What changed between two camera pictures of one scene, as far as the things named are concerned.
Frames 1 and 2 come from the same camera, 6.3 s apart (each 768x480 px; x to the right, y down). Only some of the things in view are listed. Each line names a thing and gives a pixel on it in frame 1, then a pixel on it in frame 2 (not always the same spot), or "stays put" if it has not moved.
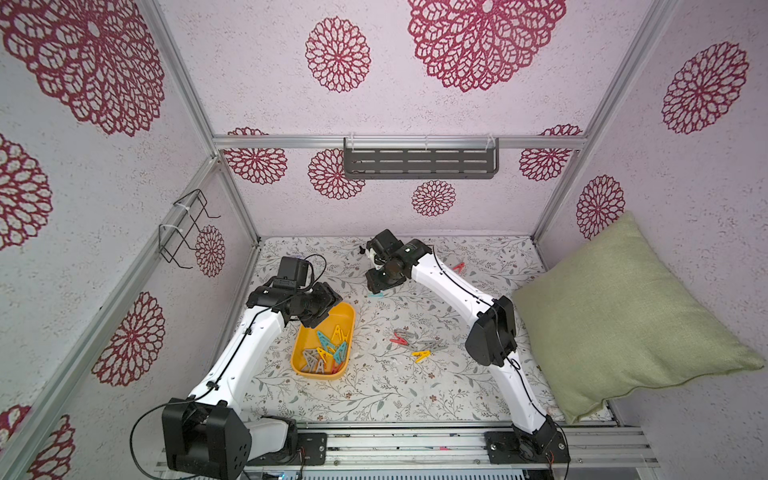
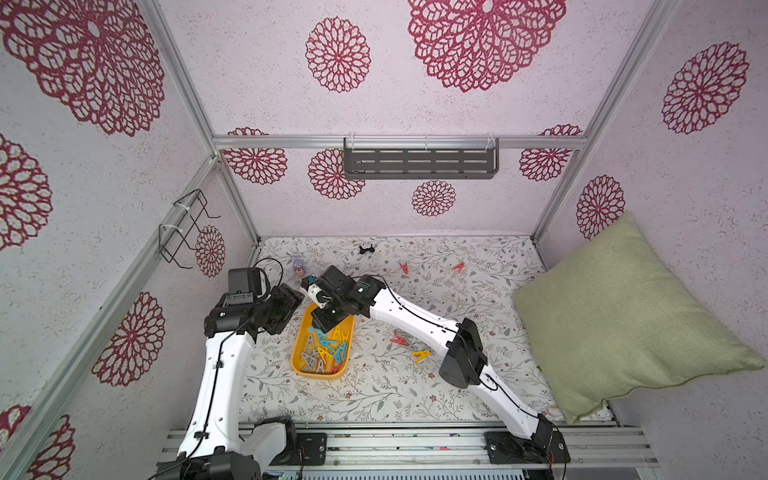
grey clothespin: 313,362 stays put
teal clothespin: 340,353 stays put
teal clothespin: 325,342 stays put
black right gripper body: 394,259 to 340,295
